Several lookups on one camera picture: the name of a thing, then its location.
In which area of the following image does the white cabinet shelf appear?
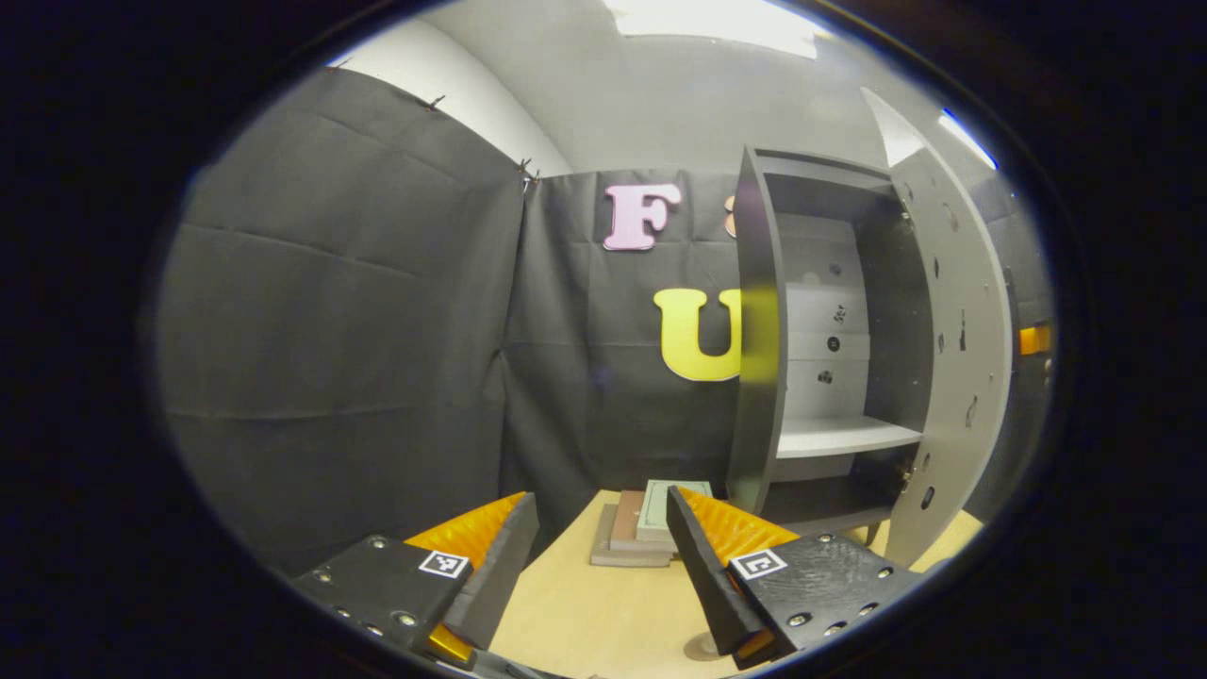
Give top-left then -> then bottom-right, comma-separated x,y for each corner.
775,415 -> 923,460

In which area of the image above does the dark grey cabinet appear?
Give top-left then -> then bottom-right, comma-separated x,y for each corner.
726,146 -> 934,550

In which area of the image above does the black backdrop cloth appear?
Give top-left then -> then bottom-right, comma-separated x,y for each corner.
156,66 -> 1055,576

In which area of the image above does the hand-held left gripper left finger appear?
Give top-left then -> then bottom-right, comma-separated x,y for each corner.
290,490 -> 542,672

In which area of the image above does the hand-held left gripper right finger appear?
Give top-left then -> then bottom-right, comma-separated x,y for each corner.
665,484 -> 927,672

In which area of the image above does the large ceiling light panel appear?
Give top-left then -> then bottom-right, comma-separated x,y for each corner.
603,0 -> 823,59

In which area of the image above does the grey brown book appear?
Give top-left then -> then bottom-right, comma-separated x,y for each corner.
589,503 -> 676,568

